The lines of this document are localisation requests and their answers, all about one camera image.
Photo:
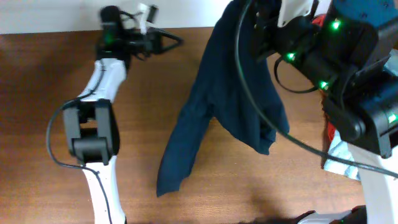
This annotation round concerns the navy blue shorts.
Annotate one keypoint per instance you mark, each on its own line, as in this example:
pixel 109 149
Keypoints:
pixel 217 93

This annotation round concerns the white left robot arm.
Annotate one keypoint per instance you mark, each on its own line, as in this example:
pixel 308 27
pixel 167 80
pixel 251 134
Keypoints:
pixel 91 128

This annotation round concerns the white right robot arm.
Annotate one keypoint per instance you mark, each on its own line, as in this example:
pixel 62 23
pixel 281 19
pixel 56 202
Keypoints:
pixel 346 59

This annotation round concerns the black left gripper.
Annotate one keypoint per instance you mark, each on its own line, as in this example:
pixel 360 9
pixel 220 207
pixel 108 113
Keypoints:
pixel 154 42

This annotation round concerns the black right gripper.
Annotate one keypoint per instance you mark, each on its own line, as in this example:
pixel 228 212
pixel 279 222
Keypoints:
pixel 266 12

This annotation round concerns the red shirt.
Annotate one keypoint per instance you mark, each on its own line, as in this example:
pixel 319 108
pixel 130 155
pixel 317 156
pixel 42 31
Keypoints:
pixel 329 128

